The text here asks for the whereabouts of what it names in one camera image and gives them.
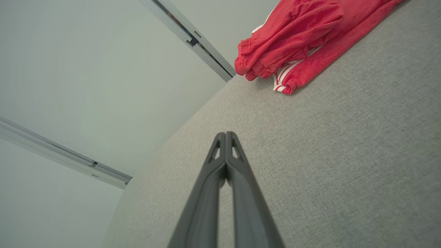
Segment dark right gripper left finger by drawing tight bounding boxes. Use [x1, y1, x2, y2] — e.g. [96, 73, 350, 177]
[167, 132, 227, 248]

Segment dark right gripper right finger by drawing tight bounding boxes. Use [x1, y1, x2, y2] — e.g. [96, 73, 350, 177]
[226, 131, 286, 248]

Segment red basketball jersey shirt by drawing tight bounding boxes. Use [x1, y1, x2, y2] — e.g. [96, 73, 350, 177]
[252, 0, 405, 95]

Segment red basketball shorts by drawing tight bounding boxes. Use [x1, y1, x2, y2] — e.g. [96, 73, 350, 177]
[235, 0, 383, 81]

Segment grey fabric sofa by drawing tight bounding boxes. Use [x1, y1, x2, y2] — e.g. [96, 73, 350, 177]
[102, 0, 441, 248]

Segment grey wheeled frame leg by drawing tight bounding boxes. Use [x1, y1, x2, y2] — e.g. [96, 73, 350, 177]
[0, 116, 133, 190]

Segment grey partition post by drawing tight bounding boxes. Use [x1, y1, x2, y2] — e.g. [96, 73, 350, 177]
[153, 0, 237, 79]
[138, 0, 231, 83]

